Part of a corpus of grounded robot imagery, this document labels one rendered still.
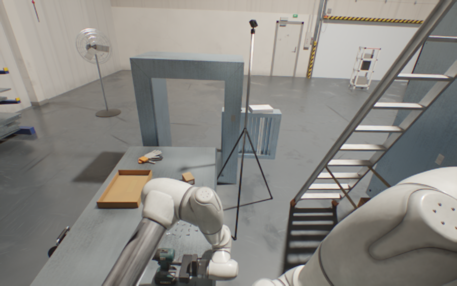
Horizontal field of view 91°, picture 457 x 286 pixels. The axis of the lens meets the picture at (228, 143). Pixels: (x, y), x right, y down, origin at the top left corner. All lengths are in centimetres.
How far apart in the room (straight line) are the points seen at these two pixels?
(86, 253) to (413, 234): 164
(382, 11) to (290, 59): 381
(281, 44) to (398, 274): 1025
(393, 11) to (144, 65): 1059
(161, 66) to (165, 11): 808
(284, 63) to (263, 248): 898
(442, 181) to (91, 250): 167
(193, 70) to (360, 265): 234
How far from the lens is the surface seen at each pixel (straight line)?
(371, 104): 174
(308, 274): 49
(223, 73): 249
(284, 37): 1045
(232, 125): 266
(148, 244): 85
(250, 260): 233
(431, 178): 45
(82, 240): 182
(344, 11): 1108
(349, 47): 1153
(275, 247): 246
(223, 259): 133
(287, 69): 1063
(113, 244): 172
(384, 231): 32
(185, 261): 137
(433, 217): 32
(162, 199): 86
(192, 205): 80
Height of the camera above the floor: 190
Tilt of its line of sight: 27 degrees down
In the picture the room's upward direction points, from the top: 2 degrees clockwise
